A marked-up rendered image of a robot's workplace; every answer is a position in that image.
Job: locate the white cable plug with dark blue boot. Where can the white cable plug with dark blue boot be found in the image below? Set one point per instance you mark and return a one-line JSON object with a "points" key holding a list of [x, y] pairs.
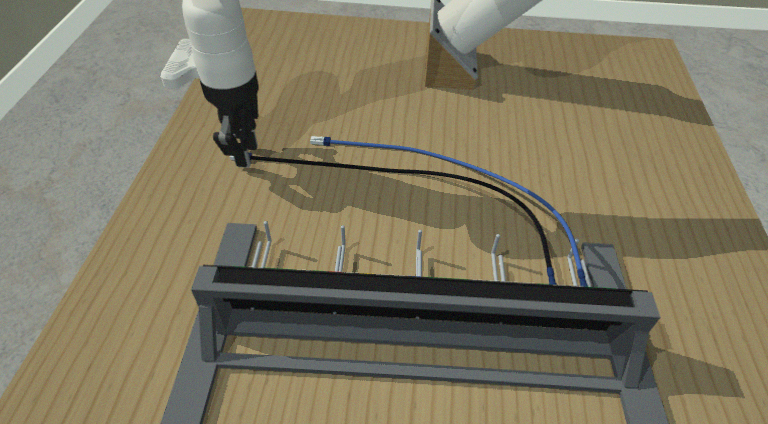
{"points": [[320, 140]]}

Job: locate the black patch cord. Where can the black patch cord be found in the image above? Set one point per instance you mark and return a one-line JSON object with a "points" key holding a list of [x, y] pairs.
{"points": [[550, 271]]}

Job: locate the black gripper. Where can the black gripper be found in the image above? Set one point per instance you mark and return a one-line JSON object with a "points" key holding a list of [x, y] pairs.
{"points": [[234, 117]]}

